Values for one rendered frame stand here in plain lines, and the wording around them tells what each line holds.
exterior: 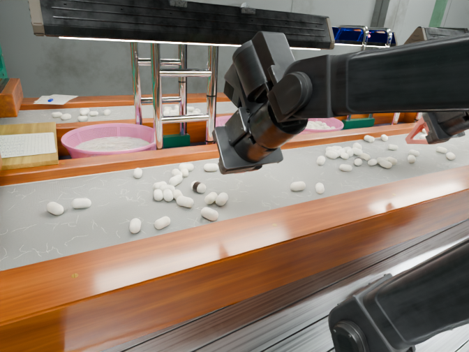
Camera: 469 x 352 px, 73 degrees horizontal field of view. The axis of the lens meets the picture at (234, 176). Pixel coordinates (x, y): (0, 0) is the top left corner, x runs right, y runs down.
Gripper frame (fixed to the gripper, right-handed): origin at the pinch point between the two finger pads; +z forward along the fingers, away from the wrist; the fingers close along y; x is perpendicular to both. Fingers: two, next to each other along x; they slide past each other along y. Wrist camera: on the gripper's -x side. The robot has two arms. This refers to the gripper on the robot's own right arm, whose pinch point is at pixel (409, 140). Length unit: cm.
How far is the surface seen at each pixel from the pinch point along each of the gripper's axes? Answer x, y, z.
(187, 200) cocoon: 2, 53, 12
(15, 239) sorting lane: 3, 82, 14
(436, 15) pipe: -172, -317, 123
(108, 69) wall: -117, 41, 150
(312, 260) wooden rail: 19.1, 37.0, 0.8
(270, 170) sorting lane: -3.0, 26.2, 21.6
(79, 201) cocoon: -2, 72, 18
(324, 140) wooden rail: -11.7, -2.9, 29.5
